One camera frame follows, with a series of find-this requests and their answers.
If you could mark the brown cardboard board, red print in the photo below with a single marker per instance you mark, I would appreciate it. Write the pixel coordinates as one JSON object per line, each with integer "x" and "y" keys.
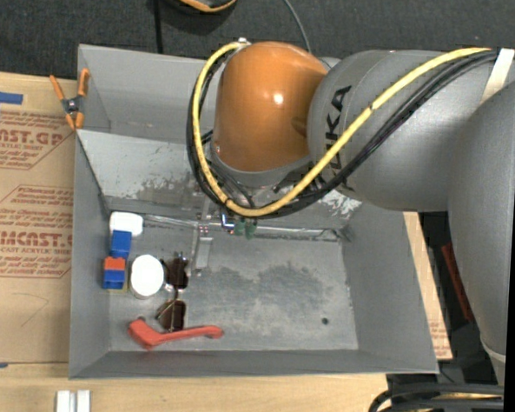
{"x": 25, "y": 308}

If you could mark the blue and orange toy brick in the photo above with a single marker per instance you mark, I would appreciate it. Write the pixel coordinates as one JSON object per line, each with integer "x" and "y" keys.
{"x": 114, "y": 272}

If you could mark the red plastic tool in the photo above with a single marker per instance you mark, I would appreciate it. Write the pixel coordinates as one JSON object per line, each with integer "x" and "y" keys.
{"x": 145, "y": 333}

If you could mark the grey metal bin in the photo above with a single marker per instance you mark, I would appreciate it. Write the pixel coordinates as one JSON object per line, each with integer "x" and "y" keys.
{"x": 278, "y": 289}

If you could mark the white rounded block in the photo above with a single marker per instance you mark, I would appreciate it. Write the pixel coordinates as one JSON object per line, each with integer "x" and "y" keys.
{"x": 126, "y": 223}

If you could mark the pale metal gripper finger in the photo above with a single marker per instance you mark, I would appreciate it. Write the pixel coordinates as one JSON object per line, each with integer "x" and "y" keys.
{"x": 194, "y": 253}
{"x": 204, "y": 252}

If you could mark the brown lens sunglasses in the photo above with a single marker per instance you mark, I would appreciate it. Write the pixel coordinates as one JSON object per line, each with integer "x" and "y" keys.
{"x": 177, "y": 272}

